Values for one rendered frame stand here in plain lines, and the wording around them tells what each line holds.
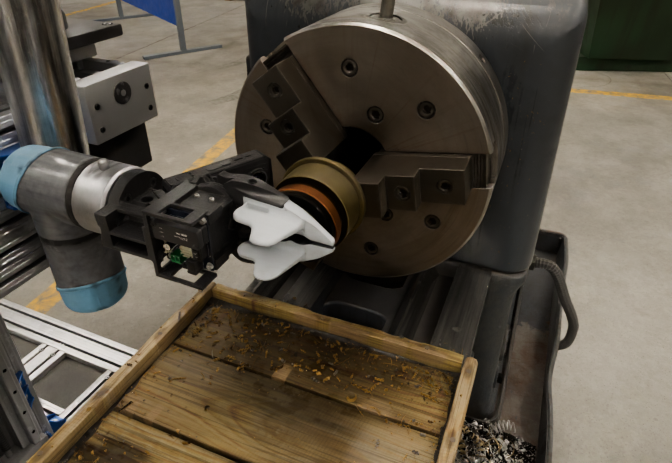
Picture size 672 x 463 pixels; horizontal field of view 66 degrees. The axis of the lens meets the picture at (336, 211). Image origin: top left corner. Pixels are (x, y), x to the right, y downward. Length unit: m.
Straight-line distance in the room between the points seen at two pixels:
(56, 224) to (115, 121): 0.30
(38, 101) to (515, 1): 0.56
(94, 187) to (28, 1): 0.22
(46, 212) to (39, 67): 0.17
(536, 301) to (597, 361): 0.75
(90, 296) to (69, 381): 1.02
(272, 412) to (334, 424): 0.07
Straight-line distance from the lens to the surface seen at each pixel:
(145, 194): 0.54
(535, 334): 1.23
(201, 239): 0.45
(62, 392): 1.65
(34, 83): 0.68
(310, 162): 0.52
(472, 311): 0.74
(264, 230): 0.45
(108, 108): 0.86
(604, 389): 1.95
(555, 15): 0.68
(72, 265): 0.64
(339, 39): 0.56
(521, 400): 1.09
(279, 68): 0.55
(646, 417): 1.93
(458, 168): 0.53
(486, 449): 0.96
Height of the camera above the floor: 1.35
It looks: 31 degrees down
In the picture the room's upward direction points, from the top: straight up
